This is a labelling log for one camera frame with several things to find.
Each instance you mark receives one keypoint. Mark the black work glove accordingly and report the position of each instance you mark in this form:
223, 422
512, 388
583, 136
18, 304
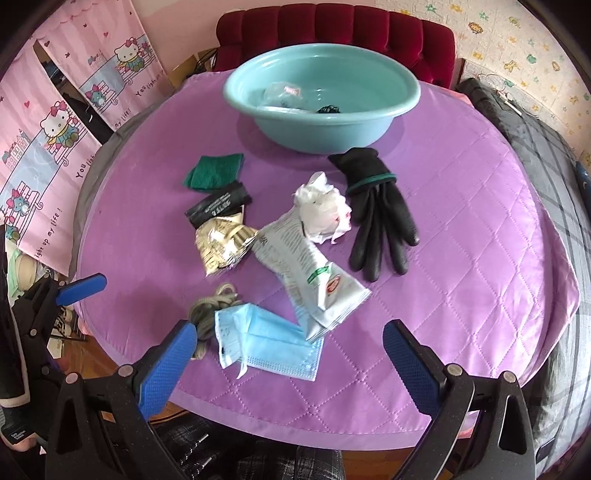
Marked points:
374, 221

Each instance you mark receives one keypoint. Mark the dark blue pillow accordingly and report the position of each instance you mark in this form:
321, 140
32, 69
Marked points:
584, 180

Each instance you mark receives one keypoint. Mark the clear zip bag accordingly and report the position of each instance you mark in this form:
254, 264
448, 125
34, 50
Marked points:
281, 94

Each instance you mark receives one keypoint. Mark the pink cartoon curtain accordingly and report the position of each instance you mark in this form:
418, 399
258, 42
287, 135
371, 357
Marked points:
120, 60
41, 152

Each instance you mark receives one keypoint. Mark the grey under cloth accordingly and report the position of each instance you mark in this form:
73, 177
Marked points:
101, 184

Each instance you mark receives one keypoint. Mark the green scouring pad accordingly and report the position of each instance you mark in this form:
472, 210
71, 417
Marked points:
212, 173

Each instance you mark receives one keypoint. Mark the long white tissue packet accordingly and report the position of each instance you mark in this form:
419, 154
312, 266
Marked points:
300, 267

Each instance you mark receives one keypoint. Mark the black foil packet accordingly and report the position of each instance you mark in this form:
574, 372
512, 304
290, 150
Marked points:
217, 203

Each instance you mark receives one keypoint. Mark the teal plastic basin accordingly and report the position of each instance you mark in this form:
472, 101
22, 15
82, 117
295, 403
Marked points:
332, 134

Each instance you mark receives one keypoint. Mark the brown cardboard box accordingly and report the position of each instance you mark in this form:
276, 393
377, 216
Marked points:
184, 74

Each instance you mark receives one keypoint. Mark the person's plaid pants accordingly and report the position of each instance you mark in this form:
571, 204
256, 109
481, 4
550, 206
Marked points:
258, 457

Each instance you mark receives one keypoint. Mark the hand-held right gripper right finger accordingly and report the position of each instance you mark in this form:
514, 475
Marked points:
411, 364

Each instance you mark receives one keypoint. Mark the blue face mask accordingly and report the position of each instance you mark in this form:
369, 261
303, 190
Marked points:
268, 341

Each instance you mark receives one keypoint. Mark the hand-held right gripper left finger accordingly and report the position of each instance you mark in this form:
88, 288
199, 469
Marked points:
166, 367

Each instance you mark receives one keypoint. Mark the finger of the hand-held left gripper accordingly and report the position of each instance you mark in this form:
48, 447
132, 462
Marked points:
81, 288

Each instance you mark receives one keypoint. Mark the grey plaid bedding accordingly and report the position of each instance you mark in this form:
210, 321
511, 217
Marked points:
545, 152

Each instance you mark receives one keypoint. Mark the white plastic bag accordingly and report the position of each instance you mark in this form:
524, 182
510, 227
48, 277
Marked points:
318, 207

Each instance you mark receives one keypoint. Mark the beige rounded item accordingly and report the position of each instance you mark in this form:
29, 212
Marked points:
27, 270

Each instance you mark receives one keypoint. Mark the beige printed packet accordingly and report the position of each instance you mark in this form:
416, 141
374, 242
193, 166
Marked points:
221, 244

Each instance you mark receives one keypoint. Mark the red tufted sofa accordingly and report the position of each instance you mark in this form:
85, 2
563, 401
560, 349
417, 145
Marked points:
332, 32

